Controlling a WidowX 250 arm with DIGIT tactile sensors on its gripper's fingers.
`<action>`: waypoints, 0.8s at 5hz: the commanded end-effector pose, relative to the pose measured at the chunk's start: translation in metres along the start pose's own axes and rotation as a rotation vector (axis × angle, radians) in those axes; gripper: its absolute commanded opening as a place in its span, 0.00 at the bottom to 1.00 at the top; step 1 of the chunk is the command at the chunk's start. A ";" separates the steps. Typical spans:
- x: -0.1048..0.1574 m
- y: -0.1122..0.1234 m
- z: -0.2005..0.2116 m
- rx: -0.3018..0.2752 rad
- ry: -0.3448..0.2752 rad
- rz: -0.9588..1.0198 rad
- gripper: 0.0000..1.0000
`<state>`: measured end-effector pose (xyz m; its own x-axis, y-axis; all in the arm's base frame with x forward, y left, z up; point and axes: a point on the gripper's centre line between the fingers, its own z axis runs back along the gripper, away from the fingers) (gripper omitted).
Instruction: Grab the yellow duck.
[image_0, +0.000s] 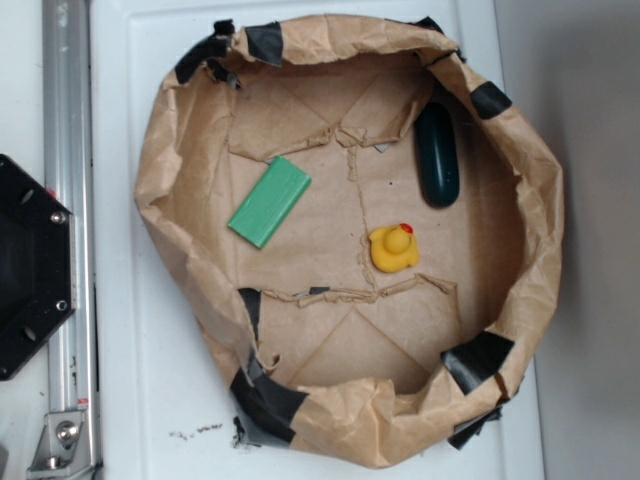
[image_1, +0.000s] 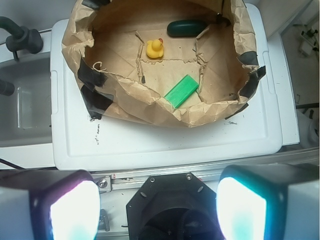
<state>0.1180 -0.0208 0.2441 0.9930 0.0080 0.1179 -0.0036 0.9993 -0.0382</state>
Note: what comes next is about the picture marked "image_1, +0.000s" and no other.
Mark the white plastic tray lid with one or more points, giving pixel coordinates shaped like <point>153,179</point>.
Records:
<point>110,144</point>

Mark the dark green oval object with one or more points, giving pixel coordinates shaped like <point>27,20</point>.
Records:
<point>186,28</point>

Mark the black faucet fixture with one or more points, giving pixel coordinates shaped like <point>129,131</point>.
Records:
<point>21,38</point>

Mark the green rectangular block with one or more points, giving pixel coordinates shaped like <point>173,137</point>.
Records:
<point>181,91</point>

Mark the white sink basin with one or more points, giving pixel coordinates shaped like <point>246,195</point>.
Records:
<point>25,116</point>

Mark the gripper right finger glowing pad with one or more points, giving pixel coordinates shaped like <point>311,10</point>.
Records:
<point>269,202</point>

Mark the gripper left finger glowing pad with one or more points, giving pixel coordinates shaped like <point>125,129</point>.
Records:
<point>48,205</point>

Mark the yellow rubber duck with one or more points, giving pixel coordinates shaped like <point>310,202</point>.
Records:
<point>155,48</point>

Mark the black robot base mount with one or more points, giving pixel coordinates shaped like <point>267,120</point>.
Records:
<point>173,207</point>

